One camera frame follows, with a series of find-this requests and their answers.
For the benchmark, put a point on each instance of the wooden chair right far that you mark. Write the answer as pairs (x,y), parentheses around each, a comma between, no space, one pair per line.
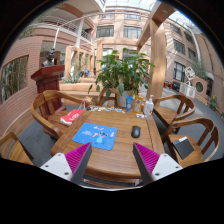
(186,107)

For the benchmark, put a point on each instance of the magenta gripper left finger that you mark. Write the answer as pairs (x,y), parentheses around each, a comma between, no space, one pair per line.
(70,166)

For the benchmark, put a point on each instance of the dark bust statue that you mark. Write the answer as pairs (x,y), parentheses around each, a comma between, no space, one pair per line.
(49,58)

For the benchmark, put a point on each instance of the red wooden pedestal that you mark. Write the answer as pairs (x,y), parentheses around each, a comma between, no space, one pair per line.
(47,78)

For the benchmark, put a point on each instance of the wooden chair right near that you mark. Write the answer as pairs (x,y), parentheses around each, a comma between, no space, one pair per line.
(204,149)

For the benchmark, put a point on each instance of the blue tube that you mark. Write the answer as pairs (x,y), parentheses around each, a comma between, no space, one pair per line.
(128,103)

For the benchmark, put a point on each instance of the white pump bottle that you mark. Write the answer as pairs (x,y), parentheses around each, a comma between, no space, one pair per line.
(149,106)

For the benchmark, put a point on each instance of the wooden chair left near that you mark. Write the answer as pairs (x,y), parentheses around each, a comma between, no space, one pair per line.
(11,148)

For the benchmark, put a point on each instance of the red and white bag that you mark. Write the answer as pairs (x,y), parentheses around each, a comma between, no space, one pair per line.
(70,117)

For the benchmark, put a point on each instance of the wooden chair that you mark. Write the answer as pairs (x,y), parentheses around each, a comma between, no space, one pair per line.
(43,110)
(11,148)
(186,107)
(204,149)

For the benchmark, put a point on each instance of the orange snack packet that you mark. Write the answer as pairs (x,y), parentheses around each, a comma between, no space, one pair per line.
(138,104)

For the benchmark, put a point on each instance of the green potted plant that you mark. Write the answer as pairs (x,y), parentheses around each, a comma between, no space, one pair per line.
(127,74)

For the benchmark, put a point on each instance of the white plant pot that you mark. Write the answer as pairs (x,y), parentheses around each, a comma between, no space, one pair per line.
(121,97)

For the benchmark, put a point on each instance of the black computer mouse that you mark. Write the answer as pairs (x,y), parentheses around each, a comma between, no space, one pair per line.
(135,133)

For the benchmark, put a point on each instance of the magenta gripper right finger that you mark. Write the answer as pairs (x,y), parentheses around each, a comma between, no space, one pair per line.
(153,166)

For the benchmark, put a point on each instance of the black notebook on chair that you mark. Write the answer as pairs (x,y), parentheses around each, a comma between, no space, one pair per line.
(183,147)

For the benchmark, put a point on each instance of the white geometric sculpture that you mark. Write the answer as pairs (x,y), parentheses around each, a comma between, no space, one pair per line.
(187,88)

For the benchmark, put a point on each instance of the wooden chair left far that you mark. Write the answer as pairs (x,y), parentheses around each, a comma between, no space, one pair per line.
(43,110)

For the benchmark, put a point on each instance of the blue cartoon mouse pad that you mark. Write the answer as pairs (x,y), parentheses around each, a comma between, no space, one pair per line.
(102,137)

